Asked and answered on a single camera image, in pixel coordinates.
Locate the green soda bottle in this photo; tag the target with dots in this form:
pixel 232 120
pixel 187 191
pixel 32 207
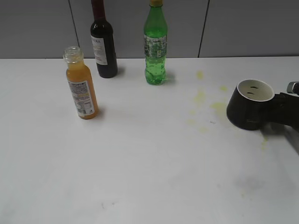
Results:
pixel 155 44

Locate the orange juice bottle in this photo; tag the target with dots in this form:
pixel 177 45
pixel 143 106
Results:
pixel 80 83

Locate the dark red wine bottle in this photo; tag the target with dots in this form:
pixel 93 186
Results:
pixel 102 36

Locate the black mug white interior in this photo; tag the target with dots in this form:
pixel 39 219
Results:
pixel 250 105

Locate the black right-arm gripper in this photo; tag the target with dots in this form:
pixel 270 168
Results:
pixel 284 108

